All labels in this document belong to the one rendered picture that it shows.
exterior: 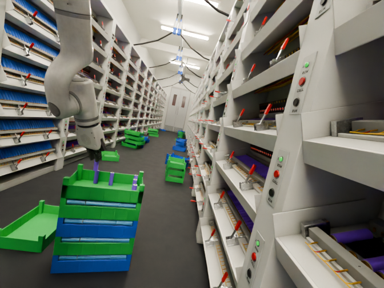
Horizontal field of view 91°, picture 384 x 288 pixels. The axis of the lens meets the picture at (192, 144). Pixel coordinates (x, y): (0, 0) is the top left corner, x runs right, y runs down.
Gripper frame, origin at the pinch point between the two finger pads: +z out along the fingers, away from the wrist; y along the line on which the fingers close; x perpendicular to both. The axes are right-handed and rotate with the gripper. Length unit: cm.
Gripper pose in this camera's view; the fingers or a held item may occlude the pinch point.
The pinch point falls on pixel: (95, 155)
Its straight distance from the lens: 90.5
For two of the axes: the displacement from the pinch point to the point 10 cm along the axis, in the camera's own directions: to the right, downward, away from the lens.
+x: 3.1, -4.7, 8.3
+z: -0.9, 8.5, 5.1
